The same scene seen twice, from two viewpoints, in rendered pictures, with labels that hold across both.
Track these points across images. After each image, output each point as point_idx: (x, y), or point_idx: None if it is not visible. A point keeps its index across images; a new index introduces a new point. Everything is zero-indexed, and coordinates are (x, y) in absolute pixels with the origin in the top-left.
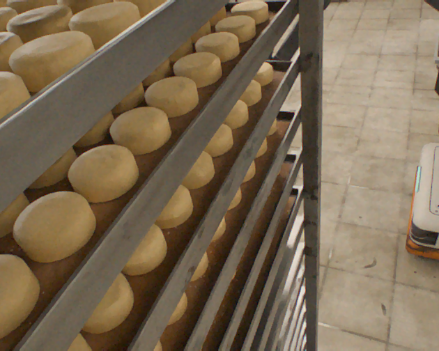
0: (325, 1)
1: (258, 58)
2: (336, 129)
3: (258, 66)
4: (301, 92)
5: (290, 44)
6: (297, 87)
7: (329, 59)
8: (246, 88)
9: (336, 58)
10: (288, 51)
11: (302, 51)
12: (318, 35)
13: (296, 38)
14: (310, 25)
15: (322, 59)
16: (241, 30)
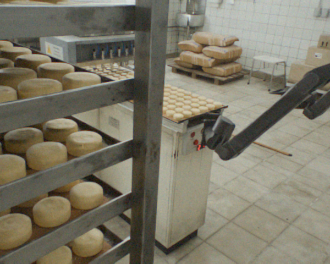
0: (285, 109)
1: None
2: (307, 236)
3: None
4: (131, 179)
5: (243, 136)
6: (286, 181)
7: None
8: (45, 152)
9: None
10: (240, 142)
11: (133, 137)
12: (147, 127)
13: (251, 133)
14: (141, 115)
15: (324, 165)
16: (31, 93)
